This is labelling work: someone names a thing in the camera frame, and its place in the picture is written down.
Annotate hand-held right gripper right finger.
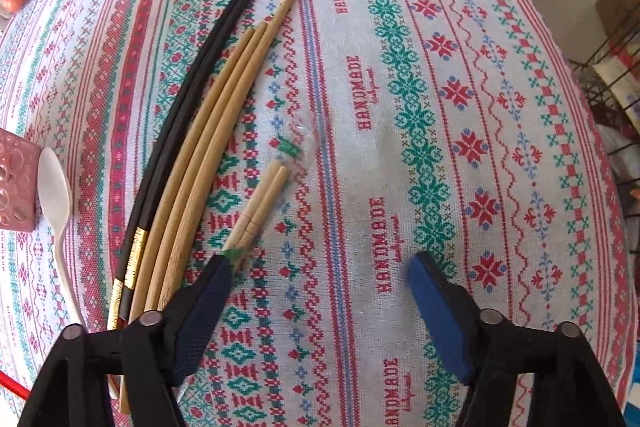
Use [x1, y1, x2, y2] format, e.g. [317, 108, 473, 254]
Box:
[406, 251, 628, 427]

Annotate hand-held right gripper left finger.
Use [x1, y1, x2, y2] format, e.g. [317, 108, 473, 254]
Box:
[17, 252, 236, 427]

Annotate bamboo chopstick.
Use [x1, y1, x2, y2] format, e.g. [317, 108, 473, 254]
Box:
[159, 0, 304, 310]
[127, 28, 256, 323]
[145, 21, 268, 315]

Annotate disposable chopsticks pair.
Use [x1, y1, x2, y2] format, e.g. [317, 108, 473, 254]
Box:
[220, 112, 326, 268]

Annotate white spoon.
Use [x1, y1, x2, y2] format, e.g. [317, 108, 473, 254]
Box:
[37, 146, 121, 400]

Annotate pink perforated utensil basket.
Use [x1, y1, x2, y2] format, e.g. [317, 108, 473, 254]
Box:
[0, 129, 41, 233]

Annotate black chopstick with gold band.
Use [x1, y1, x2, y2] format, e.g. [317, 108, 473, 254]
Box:
[106, 0, 255, 335]
[120, 0, 283, 328]

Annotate patterned embroidered tablecloth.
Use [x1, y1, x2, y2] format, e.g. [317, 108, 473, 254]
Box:
[0, 0, 633, 427]

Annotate brown cardboard box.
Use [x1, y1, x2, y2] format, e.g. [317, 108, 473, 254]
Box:
[595, 0, 640, 38]

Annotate black wire basket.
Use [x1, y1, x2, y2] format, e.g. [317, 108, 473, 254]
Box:
[570, 34, 640, 208]

